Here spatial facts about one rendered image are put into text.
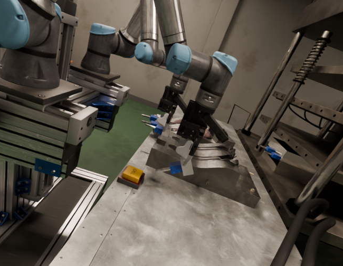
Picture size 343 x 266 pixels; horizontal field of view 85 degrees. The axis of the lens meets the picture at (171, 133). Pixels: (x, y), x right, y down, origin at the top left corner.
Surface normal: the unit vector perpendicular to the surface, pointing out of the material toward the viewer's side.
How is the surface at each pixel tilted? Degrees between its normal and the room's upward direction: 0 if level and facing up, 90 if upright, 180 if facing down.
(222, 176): 90
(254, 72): 90
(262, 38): 90
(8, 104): 90
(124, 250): 0
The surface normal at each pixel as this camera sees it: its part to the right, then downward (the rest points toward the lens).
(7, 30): 0.11, 0.52
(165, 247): 0.34, -0.87
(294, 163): -0.15, 0.33
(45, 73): 0.90, 0.17
